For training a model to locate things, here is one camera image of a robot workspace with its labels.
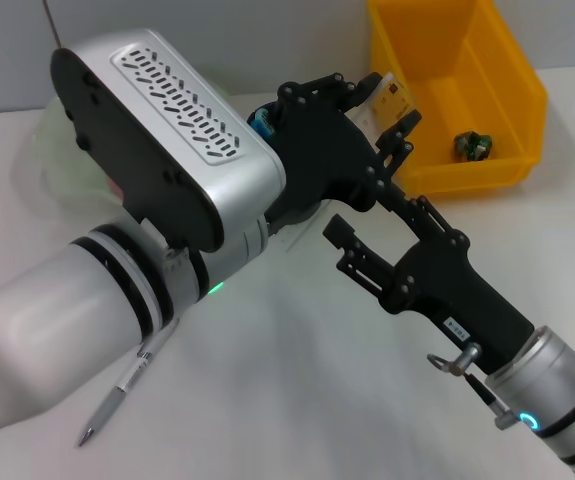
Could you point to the pale green glass fruit plate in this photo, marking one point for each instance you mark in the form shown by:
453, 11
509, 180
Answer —
62, 165

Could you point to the silver pen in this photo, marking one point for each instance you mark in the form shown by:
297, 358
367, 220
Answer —
117, 395

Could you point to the green plastic wrapper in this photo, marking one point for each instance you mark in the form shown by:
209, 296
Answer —
473, 146

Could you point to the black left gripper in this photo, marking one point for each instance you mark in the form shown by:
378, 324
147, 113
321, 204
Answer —
327, 160

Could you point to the yellow plastic bin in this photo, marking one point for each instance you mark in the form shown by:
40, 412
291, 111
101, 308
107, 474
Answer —
467, 100

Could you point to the blue scissors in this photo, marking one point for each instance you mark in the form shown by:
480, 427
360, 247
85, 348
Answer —
261, 122

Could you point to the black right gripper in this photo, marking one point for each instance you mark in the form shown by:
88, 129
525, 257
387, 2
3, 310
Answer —
447, 285

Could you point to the transparent plastic ruler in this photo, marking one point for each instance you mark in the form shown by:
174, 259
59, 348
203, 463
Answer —
387, 105

